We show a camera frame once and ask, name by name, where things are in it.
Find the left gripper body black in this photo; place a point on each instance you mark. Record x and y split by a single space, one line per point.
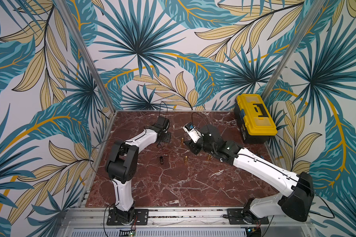
166 137

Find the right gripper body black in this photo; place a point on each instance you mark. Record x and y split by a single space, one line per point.
194 145

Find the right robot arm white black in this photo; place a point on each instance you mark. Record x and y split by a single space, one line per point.
295 191

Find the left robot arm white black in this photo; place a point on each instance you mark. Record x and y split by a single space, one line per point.
122 163

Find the yellow black toolbox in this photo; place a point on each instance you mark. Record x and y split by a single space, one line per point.
253 119

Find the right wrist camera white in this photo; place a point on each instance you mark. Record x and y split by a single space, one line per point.
193 133

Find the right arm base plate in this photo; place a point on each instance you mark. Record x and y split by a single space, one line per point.
237 216

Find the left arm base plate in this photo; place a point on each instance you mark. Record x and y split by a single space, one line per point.
117 217

